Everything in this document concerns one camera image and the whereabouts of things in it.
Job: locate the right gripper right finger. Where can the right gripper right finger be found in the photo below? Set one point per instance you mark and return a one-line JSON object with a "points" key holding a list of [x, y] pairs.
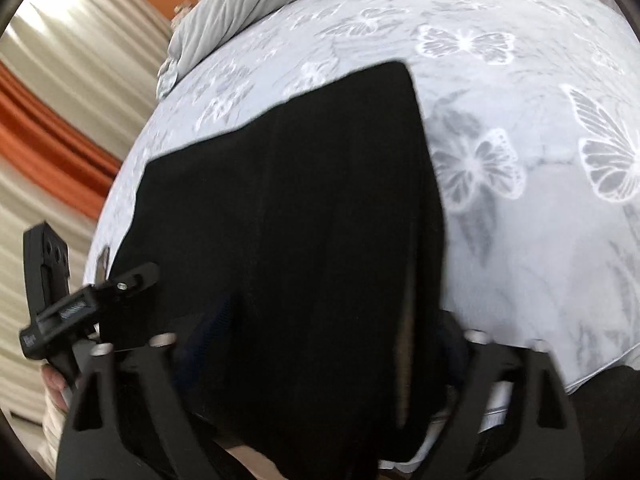
{"points": [[511, 417]]}

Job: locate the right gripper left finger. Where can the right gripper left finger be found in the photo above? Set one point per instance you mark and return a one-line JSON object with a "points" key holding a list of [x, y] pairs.
{"points": [[126, 421]]}

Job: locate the black pants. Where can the black pants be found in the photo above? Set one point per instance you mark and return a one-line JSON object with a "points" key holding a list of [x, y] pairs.
{"points": [[300, 263]]}

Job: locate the left hand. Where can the left hand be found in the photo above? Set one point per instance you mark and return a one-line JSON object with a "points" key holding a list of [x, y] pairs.
{"points": [[57, 390]]}

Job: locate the orange curtain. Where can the orange curtain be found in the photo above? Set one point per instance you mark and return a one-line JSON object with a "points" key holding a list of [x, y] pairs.
{"points": [[52, 153]]}

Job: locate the cream curtain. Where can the cream curtain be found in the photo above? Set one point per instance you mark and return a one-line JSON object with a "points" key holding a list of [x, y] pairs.
{"points": [[94, 63]]}

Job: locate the grey duvet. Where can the grey duvet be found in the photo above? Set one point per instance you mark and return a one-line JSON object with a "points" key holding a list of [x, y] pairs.
{"points": [[250, 5]]}

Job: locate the butterfly print bed sheet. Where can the butterfly print bed sheet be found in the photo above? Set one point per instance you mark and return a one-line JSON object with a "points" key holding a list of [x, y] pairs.
{"points": [[531, 111]]}

